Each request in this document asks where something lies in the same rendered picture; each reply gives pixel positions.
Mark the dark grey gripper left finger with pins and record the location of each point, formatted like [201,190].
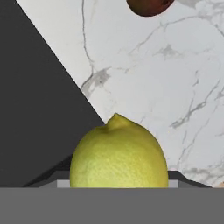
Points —
[55,178]

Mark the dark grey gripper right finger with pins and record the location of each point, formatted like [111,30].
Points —
[182,180]

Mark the yellow-green lemon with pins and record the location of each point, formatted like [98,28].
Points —
[119,157]

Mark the reddish-brown round fruit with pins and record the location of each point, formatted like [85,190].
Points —
[148,6]

